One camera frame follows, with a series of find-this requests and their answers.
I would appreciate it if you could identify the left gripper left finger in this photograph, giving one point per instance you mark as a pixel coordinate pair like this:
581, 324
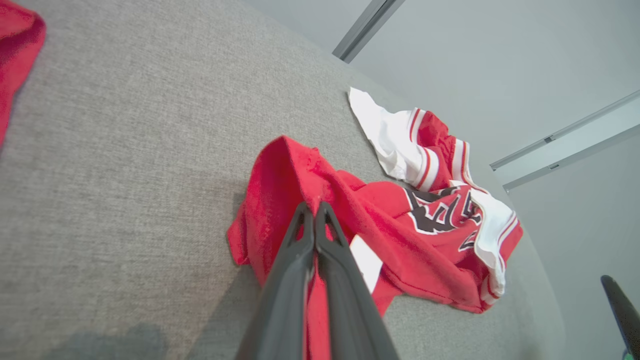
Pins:
285, 300

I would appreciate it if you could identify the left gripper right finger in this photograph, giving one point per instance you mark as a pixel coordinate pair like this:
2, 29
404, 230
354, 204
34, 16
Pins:
350, 310

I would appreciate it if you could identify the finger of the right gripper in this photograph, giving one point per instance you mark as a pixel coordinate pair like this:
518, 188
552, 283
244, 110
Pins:
627, 320

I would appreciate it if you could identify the red jersey white striped trim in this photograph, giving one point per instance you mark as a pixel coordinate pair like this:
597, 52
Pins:
400, 235

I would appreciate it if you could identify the red shirt with white trim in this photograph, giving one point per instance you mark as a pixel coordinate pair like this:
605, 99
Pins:
15, 50

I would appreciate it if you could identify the grey fabric sofa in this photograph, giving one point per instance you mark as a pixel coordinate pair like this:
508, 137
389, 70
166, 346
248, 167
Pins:
125, 175

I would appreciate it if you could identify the grey wall rail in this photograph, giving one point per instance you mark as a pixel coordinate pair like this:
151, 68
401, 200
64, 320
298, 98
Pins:
554, 166
550, 139

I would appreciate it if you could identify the grey metal partition post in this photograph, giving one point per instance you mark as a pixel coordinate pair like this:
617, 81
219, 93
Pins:
367, 25

